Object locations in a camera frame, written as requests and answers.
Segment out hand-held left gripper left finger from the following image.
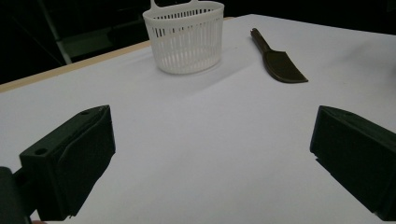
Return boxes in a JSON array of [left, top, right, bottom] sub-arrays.
[[19, 105, 117, 222]]

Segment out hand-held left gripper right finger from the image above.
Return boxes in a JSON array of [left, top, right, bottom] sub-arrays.
[[309, 105, 396, 222]]

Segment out dark brown comb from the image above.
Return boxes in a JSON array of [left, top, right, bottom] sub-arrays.
[[249, 27, 309, 84]]

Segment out white plastic slotted basket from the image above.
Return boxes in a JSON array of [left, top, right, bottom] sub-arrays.
[[142, 0, 225, 76]]

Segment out grey metal stand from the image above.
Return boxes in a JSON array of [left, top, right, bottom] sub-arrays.
[[36, 0, 114, 65]]

